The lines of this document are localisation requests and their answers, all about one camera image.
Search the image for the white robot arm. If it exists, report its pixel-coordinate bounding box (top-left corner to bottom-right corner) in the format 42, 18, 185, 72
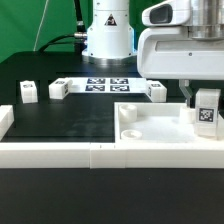
82, 0, 224, 89

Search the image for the thin white cable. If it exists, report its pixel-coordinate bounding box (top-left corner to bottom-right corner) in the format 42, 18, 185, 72
32, 0, 50, 52

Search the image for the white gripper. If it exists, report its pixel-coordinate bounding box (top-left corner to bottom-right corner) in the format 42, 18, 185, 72
137, 27, 224, 106

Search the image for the black cable bundle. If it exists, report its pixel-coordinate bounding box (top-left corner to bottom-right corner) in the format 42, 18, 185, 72
37, 32, 88, 53

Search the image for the white U-shaped obstacle fence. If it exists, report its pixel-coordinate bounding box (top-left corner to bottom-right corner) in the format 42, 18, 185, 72
0, 105, 224, 168

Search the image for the white square tabletop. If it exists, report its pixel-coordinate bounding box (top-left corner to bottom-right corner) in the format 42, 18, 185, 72
114, 102, 224, 143

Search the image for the fiducial marker sheet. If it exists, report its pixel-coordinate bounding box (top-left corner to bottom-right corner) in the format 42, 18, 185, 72
70, 77, 147, 94

